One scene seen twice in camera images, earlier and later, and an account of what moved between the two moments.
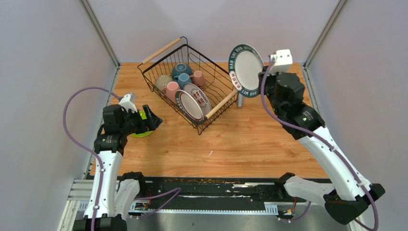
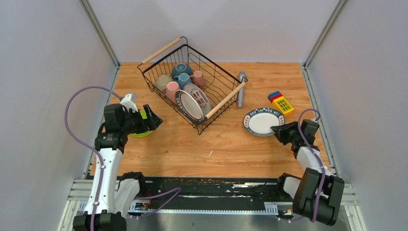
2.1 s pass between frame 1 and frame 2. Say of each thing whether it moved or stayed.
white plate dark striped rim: stayed
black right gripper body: moved
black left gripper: stayed
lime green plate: stayed
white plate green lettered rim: moved
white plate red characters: stayed
